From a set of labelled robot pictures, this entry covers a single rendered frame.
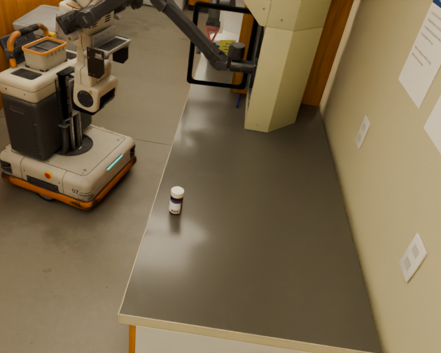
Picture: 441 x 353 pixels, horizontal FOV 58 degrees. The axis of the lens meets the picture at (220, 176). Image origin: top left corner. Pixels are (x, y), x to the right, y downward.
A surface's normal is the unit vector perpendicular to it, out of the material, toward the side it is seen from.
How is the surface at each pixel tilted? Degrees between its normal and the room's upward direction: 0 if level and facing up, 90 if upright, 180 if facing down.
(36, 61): 92
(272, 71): 90
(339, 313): 0
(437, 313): 90
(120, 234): 0
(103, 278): 0
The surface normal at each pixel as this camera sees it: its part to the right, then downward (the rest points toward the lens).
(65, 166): 0.15, -0.78
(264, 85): -0.07, 0.60
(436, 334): -0.99, -0.16
